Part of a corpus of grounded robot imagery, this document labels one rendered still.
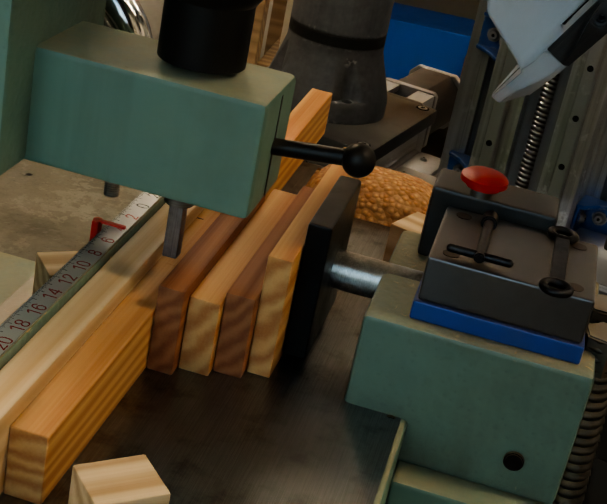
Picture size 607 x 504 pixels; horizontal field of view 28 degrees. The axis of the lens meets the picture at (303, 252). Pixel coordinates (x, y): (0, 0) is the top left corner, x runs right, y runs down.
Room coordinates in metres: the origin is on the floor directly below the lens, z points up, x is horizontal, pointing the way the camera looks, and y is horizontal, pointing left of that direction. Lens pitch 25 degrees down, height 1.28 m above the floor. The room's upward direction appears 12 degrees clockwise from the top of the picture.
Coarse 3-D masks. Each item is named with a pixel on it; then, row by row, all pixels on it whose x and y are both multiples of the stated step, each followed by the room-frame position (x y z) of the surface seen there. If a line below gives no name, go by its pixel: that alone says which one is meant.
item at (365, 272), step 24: (336, 192) 0.72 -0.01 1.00; (336, 216) 0.68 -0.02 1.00; (312, 240) 0.66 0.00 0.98; (336, 240) 0.69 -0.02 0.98; (312, 264) 0.66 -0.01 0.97; (336, 264) 0.70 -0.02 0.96; (360, 264) 0.70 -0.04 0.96; (384, 264) 0.70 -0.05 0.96; (312, 288) 0.66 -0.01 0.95; (336, 288) 0.70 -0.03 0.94; (360, 288) 0.69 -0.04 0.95; (312, 312) 0.66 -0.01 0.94; (288, 336) 0.66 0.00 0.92; (312, 336) 0.67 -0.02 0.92
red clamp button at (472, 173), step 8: (464, 168) 0.74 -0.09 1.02; (472, 168) 0.73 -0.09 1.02; (480, 168) 0.73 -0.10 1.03; (488, 168) 0.74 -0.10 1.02; (464, 176) 0.72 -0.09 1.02; (472, 176) 0.72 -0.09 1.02; (480, 176) 0.72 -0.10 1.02; (488, 176) 0.72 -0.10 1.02; (496, 176) 0.73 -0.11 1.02; (504, 176) 0.73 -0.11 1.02; (472, 184) 0.72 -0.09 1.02; (480, 184) 0.72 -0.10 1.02; (488, 184) 0.72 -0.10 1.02; (496, 184) 0.72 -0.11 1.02; (504, 184) 0.72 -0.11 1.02; (480, 192) 0.72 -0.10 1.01; (488, 192) 0.72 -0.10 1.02; (496, 192) 0.72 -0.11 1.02
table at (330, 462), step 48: (384, 240) 0.88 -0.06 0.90; (336, 336) 0.71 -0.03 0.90; (144, 384) 0.61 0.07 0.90; (192, 384) 0.62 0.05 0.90; (240, 384) 0.63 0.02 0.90; (288, 384) 0.64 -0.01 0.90; (336, 384) 0.65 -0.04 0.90; (96, 432) 0.55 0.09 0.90; (144, 432) 0.56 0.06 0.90; (192, 432) 0.57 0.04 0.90; (240, 432) 0.58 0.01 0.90; (288, 432) 0.59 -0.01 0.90; (336, 432) 0.60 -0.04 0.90; (384, 432) 0.61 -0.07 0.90; (192, 480) 0.53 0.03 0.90; (240, 480) 0.53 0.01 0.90; (288, 480) 0.54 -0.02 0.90; (336, 480) 0.55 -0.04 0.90; (384, 480) 0.56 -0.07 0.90; (432, 480) 0.62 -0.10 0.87
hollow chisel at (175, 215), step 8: (176, 208) 0.67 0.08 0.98; (168, 216) 0.67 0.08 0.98; (176, 216) 0.67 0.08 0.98; (184, 216) 0.68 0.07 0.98; (168, 224) 0.67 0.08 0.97; (176, 224) 0.67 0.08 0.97; (184, 224) 0.68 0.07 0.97; (168, 232) 0.67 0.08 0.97; (176, 232) 0.67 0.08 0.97; (168, 240) 0.67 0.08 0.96; (176, 240) 0.67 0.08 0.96; (168, 248) 0.67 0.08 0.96; (176, 248) 0.67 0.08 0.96; (168, 256) 0.67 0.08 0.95; (176, 256) 0.67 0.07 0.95
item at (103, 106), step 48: (48, 48) 0.66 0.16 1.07; (96, 48) 0.67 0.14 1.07; (144, 48) 0.69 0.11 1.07; (48, 96) 0.66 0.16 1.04; (96, 96) 0.65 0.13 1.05; (144, 96) 0.65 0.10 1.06; (192, 96) 0.64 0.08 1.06; (240, 96) 0.64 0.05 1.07; (288, 96) 0.69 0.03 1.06; (48, 144) 0.66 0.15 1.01; (96, 144) 0.65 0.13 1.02; (144, 144) 0.65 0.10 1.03; (192, 144) 0.64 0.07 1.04; (240, 144) 0.64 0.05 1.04; (192, 192) 0.64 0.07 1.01; (240, 192) 0.64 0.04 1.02
